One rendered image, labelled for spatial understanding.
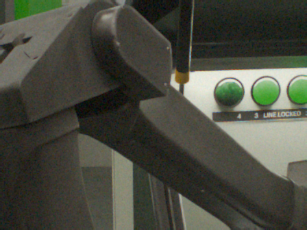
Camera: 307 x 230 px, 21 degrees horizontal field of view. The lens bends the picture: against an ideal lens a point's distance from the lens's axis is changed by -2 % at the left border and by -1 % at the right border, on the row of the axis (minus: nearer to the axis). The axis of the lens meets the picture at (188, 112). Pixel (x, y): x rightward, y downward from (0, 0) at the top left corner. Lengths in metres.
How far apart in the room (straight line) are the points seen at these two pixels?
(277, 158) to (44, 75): 0.97
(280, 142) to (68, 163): 0.93
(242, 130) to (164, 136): 0.77
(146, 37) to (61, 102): 0.09
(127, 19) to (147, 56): 0.03
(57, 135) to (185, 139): 0.17
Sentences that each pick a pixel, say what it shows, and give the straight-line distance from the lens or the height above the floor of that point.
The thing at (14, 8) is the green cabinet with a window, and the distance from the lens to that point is 3.56.
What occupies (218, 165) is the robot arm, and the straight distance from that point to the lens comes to 0.67.
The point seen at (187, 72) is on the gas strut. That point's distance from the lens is 1.08.
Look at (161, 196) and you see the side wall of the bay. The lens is 1.18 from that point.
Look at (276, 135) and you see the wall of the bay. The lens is 1.39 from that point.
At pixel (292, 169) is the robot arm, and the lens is 0.92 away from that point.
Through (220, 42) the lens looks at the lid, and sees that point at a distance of 1.35.
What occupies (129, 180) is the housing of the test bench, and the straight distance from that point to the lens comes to 1.42.
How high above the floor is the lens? 1.71
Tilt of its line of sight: 15 degrees down
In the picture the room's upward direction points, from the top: 1 degrees clockwise
